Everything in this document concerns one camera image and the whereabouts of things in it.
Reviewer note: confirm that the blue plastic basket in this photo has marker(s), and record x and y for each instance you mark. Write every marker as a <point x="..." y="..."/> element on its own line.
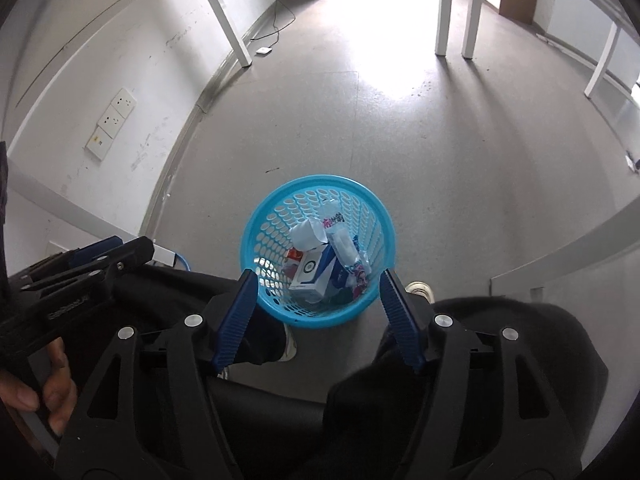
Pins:
<point x="260" y="240"/>

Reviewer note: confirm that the pink printed packet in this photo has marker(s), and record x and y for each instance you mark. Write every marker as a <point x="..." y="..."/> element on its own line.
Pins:
<point x="359" y="277"/>

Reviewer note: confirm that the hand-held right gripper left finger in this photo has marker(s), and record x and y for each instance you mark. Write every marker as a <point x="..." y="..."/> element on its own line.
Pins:
<point x="235" y="325"/>

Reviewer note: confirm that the white shoe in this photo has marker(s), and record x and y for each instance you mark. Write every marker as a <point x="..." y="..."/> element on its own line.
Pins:
<point x="420" y="292"/>
<point x="290" y="342"/>

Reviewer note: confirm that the person's left leg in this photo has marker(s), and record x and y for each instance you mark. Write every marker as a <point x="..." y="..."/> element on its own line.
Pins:
<point x="165" y="295"/>

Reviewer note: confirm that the white power adapter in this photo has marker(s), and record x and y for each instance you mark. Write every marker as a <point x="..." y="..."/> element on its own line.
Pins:
<point x="263" y="51"/>

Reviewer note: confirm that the white plastic packet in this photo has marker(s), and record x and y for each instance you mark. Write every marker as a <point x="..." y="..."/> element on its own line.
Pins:
<point x="342" y="247"/>

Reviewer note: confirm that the white plastic cup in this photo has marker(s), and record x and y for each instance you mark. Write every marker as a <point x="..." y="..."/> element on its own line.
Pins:
<point x="306" y="235"/>

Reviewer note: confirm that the white desk leg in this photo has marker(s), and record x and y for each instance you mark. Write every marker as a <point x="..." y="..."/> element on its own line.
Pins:
<point x="472" y="10"/>
<point x="602" y="62"/>
<point x="225" y="20"/>
<point x="443" y="10"/>
<point x="75" y="205"/>

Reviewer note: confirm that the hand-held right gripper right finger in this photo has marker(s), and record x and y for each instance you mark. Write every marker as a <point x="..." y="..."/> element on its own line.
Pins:
<point x="402" y="325"/>

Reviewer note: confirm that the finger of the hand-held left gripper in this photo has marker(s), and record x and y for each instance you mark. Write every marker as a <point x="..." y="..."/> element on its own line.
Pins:
<point x="125" y="257"/>
<point x="97" y="250"/>

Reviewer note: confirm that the small white object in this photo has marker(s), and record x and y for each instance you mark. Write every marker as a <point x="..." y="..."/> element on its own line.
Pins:
<point x="632" y="162"/>

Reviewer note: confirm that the white blue carton box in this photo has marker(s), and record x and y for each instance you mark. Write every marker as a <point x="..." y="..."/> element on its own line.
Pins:
<point x="312" y="272"/>

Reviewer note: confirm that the person's left hand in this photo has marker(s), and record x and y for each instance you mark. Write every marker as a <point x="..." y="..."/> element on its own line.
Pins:
<point x="60" y="385"/>

